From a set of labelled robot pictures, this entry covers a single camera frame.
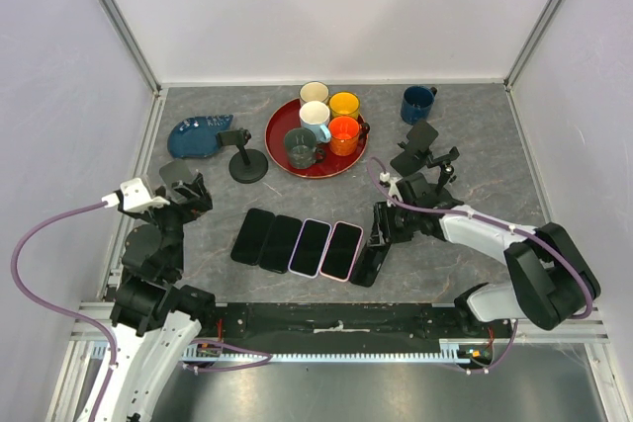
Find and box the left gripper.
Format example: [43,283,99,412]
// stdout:
[120,172,213,275]

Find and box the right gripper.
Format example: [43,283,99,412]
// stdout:
[366,200,417,246]

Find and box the black-cased phone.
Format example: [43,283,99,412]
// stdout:
[349,244,391,288]

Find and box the pink-cased phone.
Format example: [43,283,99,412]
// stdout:
[319,221,363,282]

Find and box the lilac-cased phone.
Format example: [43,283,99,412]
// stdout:
[288,218,332,279]

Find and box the black round-base phone stand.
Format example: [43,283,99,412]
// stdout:
[216,128,268,184]

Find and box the black phone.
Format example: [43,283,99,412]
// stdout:
[259,215,303,274]
[230,208,276,266]

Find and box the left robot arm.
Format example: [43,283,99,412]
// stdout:
[79,161,218,421]

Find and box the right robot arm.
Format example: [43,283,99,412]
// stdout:
[364,172,601,337]

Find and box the wooden-base phone stand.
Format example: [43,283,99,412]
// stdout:
[158,158,195,196]

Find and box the black flat phone stand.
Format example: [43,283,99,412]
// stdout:
[390,119,439,177]

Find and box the blue leaf-shaped dish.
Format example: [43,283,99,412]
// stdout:
[167,115,233,159]

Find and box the orange mug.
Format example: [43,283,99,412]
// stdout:
[328,116,370,156]

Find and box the grey mug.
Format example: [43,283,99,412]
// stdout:
[283,127,326,170]

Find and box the red round tray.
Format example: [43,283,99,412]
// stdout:
[265,98,369,179]

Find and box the light blue mug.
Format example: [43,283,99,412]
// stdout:
[299,101,331,143]

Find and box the yellow mug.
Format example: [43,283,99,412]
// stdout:
[328,91,360,120]

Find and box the dark blue mug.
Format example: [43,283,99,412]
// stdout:
[401,85,437,126]

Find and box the cream mug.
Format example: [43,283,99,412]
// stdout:
[299,81,330,105]

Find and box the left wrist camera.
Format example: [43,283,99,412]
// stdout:
[101,177,170,212]

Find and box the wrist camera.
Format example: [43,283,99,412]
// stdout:
[101,177,170,212]
[379,172,403,202]

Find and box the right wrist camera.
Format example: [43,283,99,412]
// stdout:
[379,172,403,202]

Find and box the black mounting base plate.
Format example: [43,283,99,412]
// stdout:
[203,302,511,355]

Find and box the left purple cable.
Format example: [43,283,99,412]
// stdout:
[10,199,273,422]

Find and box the purple cable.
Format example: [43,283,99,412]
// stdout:
[10,199,273,422]
[368,157,594,377]

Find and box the grey cable duct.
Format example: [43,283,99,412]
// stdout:
[88,337,496,364]

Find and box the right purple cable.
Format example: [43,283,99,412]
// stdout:
[368,157,594,377]

